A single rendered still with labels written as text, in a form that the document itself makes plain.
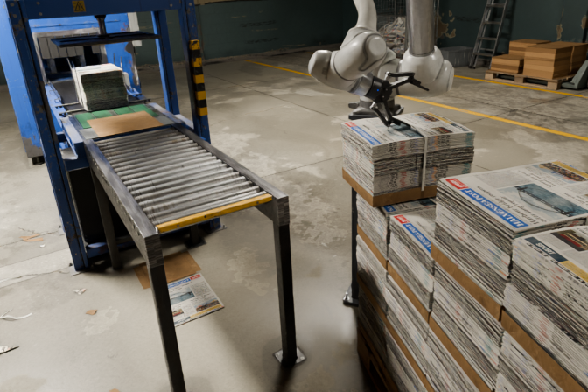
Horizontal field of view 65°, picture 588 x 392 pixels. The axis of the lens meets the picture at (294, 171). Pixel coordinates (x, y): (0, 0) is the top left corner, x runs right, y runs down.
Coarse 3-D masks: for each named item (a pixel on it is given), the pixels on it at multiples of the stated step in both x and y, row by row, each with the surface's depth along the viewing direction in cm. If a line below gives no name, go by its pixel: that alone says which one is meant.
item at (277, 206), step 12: (192, 132) 264; (204, 144) 242; (216, 156) 225; (240, 168) 207; (252, 180) 194; (264, 180) 193; (276, 192) 181; (264, 204) 187; (276, 204) 177; (288, 204) 179; (276, 216) 180; (288, 216) 181
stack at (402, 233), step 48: (384, 240) 159; (432, 240) 136; (384, 288) 166; (432, 288) 131; (384, 336) 174; (432, 336) 133; (480, 336) 110; (384, 384) 179; (432, 384) 138; (528, 384) 95
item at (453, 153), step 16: (432, 128) 161; (448, 128) 160; (464, 128) 160; (448, 144) 156; (464, 144) 158; (432, 160) 157; (448, 160) 158; (464, 160) 160; (432, 176) 159; (448, 176) 161
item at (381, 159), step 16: (352, 128) 166; (368, 128) 164; (384, 128) 164; (352, 144) 166; (368, 144) 151; (384, 144) 149; (400, 144) 151; (352, 160) 170; (368, 160) 154; (384, 160) 152; (400, 160) 153; (352, 176) 172; (368, 176) 157; (384, 176) 154; (400, 176) 156; (368, 192) 159; (384, 192) 156
